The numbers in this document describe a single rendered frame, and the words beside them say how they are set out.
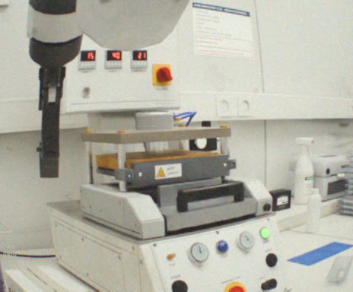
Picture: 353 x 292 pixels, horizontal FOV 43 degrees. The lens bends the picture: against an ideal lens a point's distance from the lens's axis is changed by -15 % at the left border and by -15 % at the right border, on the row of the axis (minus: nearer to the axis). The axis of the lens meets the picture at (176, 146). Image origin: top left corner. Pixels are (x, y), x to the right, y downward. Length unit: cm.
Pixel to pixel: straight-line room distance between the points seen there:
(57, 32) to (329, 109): 185
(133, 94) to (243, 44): 80
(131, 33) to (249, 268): 66
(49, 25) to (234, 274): 63
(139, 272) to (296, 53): 150
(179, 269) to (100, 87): 49
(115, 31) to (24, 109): 98
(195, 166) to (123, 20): 65
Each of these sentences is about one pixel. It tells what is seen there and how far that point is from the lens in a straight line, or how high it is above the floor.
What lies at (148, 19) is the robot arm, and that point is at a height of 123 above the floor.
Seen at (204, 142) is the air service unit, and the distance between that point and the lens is 132.
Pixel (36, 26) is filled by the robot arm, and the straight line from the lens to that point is 58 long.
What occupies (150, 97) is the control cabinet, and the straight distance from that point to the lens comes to 126.
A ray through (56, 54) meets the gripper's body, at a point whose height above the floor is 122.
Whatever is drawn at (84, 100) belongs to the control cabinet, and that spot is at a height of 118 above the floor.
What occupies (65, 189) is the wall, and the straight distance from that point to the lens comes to 153.
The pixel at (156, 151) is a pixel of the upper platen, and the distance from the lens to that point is 110.
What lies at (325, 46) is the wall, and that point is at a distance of 241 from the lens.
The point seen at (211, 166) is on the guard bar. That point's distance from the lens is 107.
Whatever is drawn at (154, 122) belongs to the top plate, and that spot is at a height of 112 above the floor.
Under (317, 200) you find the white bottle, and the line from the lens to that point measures 159.
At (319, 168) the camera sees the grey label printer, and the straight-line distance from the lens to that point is 191.
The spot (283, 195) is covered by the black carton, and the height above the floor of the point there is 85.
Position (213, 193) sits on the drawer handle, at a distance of 96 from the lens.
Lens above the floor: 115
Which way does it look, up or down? 4 degrees down
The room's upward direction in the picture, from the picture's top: 2 degrees counter-clockwise
